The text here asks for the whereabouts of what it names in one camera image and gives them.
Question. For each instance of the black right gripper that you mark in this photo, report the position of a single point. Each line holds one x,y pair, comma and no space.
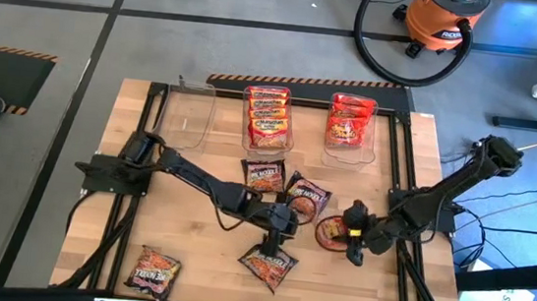
356,218

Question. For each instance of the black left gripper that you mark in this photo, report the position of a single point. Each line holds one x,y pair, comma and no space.
279,221

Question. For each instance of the black Fire Noodle packet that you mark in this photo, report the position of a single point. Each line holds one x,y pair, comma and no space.
267,269
263,177
309,194
153,273

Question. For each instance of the red Saucy Noods packet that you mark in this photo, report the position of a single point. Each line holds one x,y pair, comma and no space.
351,111
353,101
346,132
329,235

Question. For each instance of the yellow Maruchan ramen packet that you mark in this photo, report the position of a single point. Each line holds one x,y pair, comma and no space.
268,92
268,133
268,104
268,114

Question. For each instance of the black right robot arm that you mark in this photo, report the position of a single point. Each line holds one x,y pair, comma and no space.
458,181

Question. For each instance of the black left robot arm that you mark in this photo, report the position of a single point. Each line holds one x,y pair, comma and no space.
197,175

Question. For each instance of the yellow tape tag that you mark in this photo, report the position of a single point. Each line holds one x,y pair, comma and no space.
354,232

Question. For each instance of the clear plastic bin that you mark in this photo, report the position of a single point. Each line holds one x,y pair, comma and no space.
346,159
187,118
266,152

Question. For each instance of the black beam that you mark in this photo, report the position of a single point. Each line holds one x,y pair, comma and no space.
508,281

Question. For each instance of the orange shop vacuum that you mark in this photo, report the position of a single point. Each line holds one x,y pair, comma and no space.
434,23
357,30

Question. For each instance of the black aluminium table frame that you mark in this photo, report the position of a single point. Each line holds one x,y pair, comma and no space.
234,95

